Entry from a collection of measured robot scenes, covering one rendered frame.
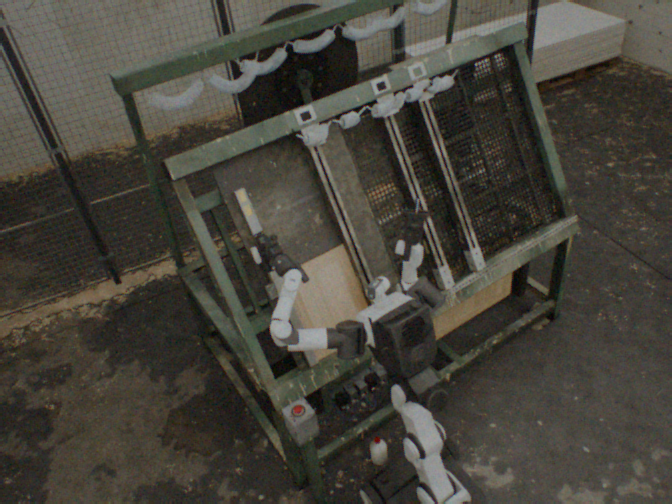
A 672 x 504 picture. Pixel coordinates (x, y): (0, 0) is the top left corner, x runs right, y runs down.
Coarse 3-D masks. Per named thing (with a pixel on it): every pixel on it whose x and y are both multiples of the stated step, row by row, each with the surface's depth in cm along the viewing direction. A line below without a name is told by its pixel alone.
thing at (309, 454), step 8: (312, 440) 284; (304, 448) 283; (312, 448) 287; (304, 456) 291; (312, 456) 291; (304, 464) 301; (312, 464) 295; (312, 472) 299; (320, 472) 303; (312, 480) 303; (320, 480) 307; (312, 488) 312; (320, 488) 311; (320, 496) 316
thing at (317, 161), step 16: (304, 128) 278; (320, 128) 270; (304, 144) 287; (320, 160) 289; (320, 176) 288; (336, 192) 291; (336, 208) 292; (336, 224) 296; (352, 240) 298; (352, 256) 297; (368, 272) 301; (368, 304) 306
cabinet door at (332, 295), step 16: (320, 256) 295; (336, 256) 299; (320, 272) 296; (336, 272) 299; (352, 272) 303; (304, 288) 292; (320, 288) 296; (336, 288) 300; (352, 288) 303; (304, 304) 292; (320, 304) 296; (336, 304) 300; (352, 304) 304; (304, 320) 293; (320, 320) 297; (336, 320) 301; (320, 352) 297
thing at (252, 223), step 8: (248, 200) 276; (240, 208) 277; (248, 216) 276; (248, 224) 277; (256, 224) 278; (256, 232) 278; (264, 264) 283; (272, 272) 282; (272, 280) 284; (280, 280) 284; (280, 288) 284; (296, 312) 288; (288, 320) 291; (296, 320) 289; (296, 328) 289; (304, 328) 291; (304, 352) 291; (312, 352) 293; (312, 360) 293
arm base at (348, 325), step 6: (336, 324) 250; (342, 324) 249; (348, 324) 249; (354, 324) 248; (360, 324) 249; (342, 330) 246; (348, 330) 245; (354, 330) 247; (360, 330) 250; (360, 336) 250; (360, 342) 251; (360, 348) 251; (360, 354) 251
